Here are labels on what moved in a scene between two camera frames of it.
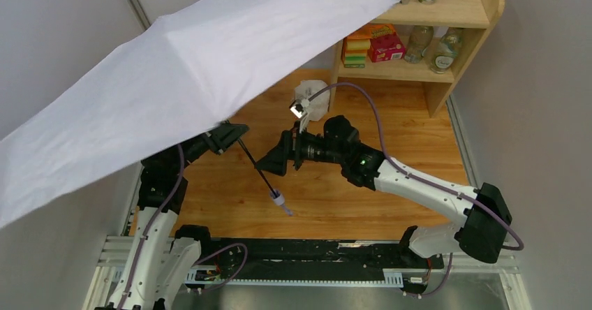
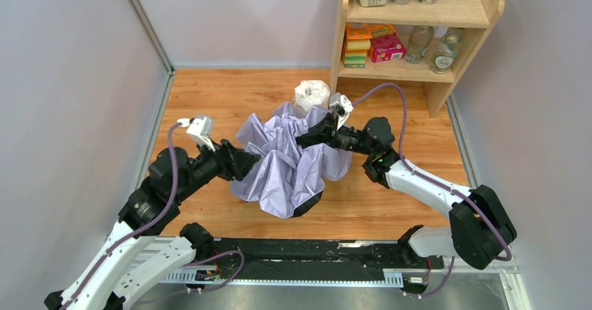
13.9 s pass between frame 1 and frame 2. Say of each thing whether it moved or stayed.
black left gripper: moved
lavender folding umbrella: moved
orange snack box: stayed
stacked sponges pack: stayed
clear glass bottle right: stayed
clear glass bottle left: stayed
